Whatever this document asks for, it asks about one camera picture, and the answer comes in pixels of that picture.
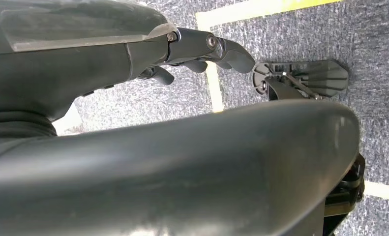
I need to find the yellow floor tape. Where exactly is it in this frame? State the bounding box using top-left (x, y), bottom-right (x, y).
top-left (195, 0), bottom-right (343, 114)
top-left (363, 180), bottom-right (389, 204)

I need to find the grey robot leg shell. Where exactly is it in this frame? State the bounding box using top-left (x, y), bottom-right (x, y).
top-left (0, 99), bottom-right (366, 236)

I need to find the black robot foot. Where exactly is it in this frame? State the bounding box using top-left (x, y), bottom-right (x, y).
top-left (252, 59), bottom-right (350, 101)

